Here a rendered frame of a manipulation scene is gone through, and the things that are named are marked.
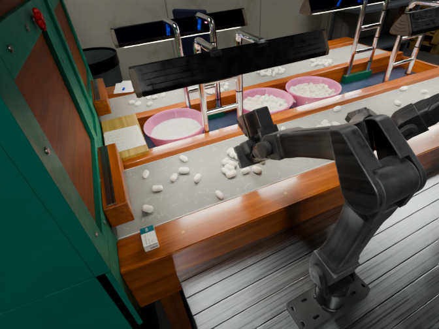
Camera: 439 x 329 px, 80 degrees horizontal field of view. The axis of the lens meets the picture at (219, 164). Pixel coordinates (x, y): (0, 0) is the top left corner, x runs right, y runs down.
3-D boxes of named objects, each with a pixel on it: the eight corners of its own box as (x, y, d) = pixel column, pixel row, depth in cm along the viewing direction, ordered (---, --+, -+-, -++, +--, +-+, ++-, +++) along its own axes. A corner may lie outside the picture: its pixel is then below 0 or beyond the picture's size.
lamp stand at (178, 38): (224, 115, 134) (218, 17, 106) (187, 126, 129) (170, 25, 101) (210, 102, 148) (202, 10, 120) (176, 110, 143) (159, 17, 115)
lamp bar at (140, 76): (329, 55, 85) (334, 31, 81) (136, 99, 69) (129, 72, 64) (313, 49, 91) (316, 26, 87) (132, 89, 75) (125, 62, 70)
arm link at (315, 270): (309, 262, 55) (328, 286, 51) (341, 246, 58) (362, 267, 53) (305, 277, 59) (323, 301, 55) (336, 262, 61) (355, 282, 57)
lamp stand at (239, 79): (265, 158, 105) (271, 37, 77) (219, 173, 99) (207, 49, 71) (243, 135, 118) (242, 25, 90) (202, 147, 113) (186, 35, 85)
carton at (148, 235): (159, 247, 65) (157, 242, 64) (145, 252, 65) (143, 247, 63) (154, 229, 70) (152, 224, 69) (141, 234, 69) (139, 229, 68)
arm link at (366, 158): (254, 136, 61) (364, 128, 32) (287, 125, 63) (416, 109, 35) (267, 185, 63) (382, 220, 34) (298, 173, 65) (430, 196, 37)
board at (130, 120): (149, 153, 97) (149, 150, 97) (108, 164, 93) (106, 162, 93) (135, 115, 122) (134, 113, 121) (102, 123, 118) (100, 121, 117)
